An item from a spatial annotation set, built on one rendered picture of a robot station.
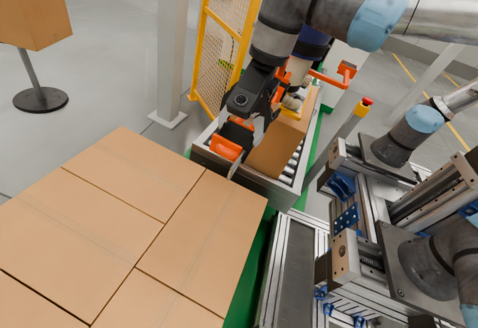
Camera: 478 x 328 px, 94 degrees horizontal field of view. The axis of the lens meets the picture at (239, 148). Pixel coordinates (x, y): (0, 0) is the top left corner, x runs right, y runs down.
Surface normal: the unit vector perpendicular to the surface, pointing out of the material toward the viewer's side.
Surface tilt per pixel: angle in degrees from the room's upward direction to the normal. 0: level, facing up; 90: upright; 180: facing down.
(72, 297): 0
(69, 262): 0
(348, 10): 85
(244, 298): 0
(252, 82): 30
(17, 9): 90
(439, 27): 111
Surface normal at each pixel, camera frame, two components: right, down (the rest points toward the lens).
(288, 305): 0.26, -0.70
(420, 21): -0.50, 0.74
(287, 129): -0.37, 0.57
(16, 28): -0.08, 0.68
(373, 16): -0.41, 0.35
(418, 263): -0.84, -0.29
